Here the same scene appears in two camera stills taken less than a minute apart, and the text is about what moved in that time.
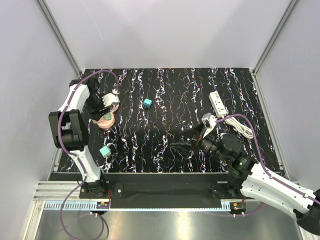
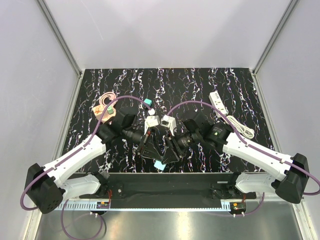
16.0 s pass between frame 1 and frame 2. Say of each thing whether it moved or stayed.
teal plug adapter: stayed
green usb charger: moved
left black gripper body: moved
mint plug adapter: moved
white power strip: stayed
